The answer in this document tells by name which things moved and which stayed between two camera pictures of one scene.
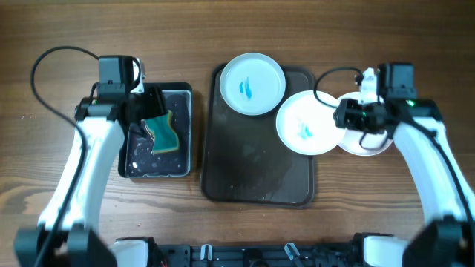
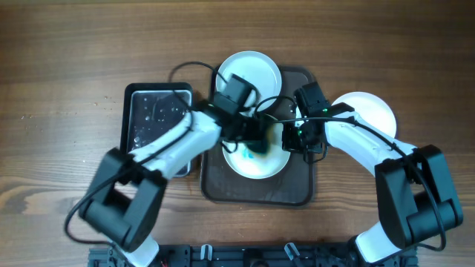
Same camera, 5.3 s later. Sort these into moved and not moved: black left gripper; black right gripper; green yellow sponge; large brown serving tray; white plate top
Moved: black right gripper; green yellow sponge; black left gripper
Not moved: white plate top; large brown serving tray
